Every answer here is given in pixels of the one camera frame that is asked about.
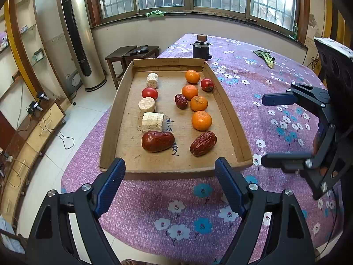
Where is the dark wooden stool left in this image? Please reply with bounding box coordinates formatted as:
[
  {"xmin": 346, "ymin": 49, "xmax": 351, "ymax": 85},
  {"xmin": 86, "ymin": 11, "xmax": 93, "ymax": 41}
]
[{"xmin": 105, "ymin": 45, "xmax": 137, "ymax": 89}]

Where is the wooden tv cabinet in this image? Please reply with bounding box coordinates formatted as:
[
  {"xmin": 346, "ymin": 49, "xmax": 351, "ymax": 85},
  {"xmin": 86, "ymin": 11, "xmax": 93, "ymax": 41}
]
[{"xmin": 1, "ymin": 101, "xmax": 65, "ymax": 226}]

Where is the green leafy vegetable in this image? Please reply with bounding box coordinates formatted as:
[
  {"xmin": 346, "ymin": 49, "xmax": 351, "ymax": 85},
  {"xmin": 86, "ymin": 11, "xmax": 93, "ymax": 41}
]
[{"xmin": 253, "ymin": 50, "xmax": 275, "ymax": 69}]

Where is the tall standing air conditioner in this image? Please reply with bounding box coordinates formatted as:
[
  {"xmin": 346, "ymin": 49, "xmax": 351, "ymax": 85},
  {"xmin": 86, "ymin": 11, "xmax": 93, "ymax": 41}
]
[{"xmin": 56, "ymin": 0, "xmax": 107, "ymax": 92}]

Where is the shallow cardboard tray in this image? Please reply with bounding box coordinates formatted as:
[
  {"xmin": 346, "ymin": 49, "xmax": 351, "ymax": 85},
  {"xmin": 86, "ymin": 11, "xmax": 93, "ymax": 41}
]
[{"xmin": 99, "ymin": 58, "xmax": 252, "ymax": 180}]

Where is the round white yam chunk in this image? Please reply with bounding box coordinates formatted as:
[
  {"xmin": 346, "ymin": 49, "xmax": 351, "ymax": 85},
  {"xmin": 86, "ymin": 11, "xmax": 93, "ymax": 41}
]
[{"xmin": 138, "ymin": 96, "xmax": 156, "ymax": 112}]

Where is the small red date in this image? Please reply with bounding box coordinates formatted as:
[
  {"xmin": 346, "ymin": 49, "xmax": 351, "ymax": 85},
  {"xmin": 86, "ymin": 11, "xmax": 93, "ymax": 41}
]
[{"xmin": 175, "ymin": 93, "xmax": 188, "ymax": 110}]

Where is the purple plush toy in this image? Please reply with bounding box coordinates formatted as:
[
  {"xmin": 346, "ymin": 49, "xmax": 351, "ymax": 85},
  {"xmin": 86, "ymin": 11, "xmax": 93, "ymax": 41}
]
[{"xmin": 0, "ymin": 32, "xmax": 8, "ymax": 50}]

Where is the wrinkled red date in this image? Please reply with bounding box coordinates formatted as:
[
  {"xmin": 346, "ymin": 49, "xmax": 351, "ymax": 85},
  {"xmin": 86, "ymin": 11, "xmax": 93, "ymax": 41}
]
[{"xmin": 190, "ymin": 131, "xmax": 217, "ymax": 157}]

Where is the wall shelf unit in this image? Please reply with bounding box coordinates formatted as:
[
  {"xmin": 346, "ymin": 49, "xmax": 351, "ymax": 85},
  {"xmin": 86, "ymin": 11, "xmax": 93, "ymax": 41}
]
[{"xmin": 1, "ymin": 0, "xmax": 71, "ymax": 110}]

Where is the green cloth on sill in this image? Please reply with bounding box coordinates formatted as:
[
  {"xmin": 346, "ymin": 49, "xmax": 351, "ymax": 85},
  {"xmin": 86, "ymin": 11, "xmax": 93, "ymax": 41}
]
[{"xmin": 146, "ymin": 10, "xmax": 165, "ymax": 19}]

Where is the red tomato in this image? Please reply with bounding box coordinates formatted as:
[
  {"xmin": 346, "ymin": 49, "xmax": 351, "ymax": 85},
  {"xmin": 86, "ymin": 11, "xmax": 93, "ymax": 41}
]
[
  {"xmin": 142, "ymin": 87, "xmax": 159, "ymax": 100},
  {"xmin": 200, "ymin": 78, "xmax": 214, "ymax": 93}
]

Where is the large white yam chunk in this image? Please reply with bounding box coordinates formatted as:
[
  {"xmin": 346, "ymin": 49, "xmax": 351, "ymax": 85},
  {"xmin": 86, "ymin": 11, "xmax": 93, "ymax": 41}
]
[{"xmin": 142, "ymin": 112, "xmax": 164, "ymax": 133}]

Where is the dark wooden stool right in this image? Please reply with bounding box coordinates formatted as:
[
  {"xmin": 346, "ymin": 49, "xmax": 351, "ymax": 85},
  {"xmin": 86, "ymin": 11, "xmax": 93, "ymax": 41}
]
[{"xmin": 124, "ymin": 45, "xmax": 159, "ymax": 66}]

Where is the black remote control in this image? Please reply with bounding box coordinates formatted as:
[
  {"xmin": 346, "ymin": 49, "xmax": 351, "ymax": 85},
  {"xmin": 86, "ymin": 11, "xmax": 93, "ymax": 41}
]
[{"xmin": 129, "ymin": 45, "xmax": 149, "ymax": 56}]

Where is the large smooth red date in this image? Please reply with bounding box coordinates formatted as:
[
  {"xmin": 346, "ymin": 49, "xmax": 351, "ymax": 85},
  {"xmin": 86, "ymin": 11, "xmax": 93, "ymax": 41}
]
[{"xmin": 142, "ymin": 131, "xmax": 175, "ymax": 153}]

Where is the black cylinder device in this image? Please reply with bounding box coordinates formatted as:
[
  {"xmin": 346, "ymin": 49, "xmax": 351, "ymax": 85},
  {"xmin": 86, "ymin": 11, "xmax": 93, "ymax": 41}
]
[{"xmin": 191, "ymin": 34, "xmax": 212, "ymax": 61}]

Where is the green bottle on sill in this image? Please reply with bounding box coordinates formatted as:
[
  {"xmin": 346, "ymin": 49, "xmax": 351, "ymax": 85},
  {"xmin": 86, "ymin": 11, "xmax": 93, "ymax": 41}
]
[{"xmin": 292, "ymin": 23, "xmax": 298, "ymax": 40}]

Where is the orange tangerine cluster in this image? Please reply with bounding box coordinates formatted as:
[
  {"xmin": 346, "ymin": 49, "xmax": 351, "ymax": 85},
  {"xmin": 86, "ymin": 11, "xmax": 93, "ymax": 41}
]
[
  {"xmin": 185, "ymin": 69, "xmax": 200, "ymax": 84},
  {"xmin": 181, "ymin": 84, "xmax": 199, "ymax": 100}
]

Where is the purple floral tablecloth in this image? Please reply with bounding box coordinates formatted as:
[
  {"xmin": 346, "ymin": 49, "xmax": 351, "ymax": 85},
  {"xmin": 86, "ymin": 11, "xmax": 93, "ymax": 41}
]
[{"xmin": 61, "ymin": 34, "xmax": 343, "ymax": 264}]

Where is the dark wooden stool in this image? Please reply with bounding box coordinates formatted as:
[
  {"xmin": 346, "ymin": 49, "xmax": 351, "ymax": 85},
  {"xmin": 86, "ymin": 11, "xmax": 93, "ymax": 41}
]
[
  {"xmin": 105, "ymin": 45, "xmax": 137, "ymax": 89},
  {"xmin": 124, "ymin": 45, "xmax": 159, "ymax": 66}
]

